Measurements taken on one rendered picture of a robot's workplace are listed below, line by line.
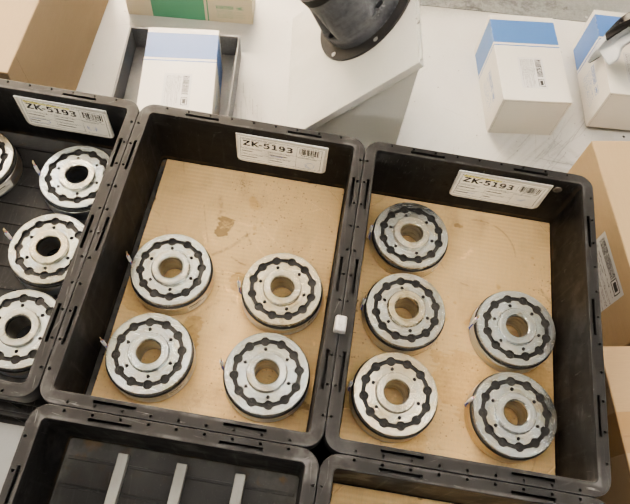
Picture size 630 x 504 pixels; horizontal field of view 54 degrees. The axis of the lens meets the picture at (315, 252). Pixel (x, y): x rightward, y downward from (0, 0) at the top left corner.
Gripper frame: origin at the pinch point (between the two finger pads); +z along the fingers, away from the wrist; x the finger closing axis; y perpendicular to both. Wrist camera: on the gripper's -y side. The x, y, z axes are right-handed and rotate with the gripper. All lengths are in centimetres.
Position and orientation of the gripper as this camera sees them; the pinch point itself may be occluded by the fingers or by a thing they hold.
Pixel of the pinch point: (627, 63)
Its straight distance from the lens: 130.3
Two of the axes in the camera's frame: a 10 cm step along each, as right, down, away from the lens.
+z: -0.7, 4.5, 8.9
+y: -0.7, 8.9, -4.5
